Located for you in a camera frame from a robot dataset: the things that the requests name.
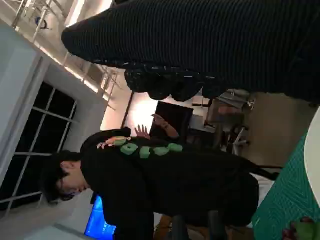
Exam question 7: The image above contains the dark paned window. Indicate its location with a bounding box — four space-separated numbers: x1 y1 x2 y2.
0 81 78 211

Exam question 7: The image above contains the white square plate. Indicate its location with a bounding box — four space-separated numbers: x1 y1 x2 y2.
303 116 320 198

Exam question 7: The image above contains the red toy grape bunch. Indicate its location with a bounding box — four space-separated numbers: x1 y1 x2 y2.
282 216 320 240

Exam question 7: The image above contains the office chair on casters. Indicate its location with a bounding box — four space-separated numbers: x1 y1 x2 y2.
207 89 256 153

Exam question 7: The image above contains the green cutting mat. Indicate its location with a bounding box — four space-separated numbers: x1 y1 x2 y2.
251 129 320 240

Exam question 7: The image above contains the black monitor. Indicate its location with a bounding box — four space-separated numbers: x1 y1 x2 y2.
149 101 195 141

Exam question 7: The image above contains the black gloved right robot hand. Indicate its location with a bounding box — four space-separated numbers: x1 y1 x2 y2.
61 0 320 103

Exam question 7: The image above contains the blue lit monitor screen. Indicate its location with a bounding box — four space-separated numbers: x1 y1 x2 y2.
83 194 117 238

